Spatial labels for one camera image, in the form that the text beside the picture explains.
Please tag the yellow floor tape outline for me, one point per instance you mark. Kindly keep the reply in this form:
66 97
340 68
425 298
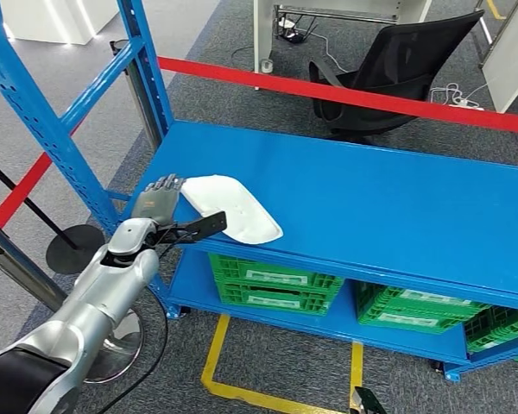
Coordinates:
215 354

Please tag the blue steel shelf rack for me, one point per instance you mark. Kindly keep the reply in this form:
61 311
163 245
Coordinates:
328 200

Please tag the yellow floor tape strip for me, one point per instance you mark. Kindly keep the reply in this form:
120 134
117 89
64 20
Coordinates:
496 10

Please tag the black office chair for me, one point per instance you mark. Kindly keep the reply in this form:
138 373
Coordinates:
392 63

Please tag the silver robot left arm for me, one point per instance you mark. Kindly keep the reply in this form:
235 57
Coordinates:
90 308

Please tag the chrome stanchion post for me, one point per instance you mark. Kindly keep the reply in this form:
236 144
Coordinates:
17 260
140 108

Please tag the red barrier belt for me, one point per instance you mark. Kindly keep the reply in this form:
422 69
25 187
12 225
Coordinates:
21 188
328 91

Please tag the white plastic mirror housing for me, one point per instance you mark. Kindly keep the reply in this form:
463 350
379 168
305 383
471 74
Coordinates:
228 205

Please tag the black stanchion post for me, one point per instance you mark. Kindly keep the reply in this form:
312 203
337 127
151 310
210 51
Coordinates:
75 251

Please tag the white power strip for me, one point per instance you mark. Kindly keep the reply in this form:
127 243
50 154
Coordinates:
468 104

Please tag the white cabinet panel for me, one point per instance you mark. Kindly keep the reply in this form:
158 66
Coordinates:
513 57

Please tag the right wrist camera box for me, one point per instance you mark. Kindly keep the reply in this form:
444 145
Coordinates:
367 403

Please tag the black router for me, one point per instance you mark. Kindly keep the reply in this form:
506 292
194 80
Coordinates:
296 37

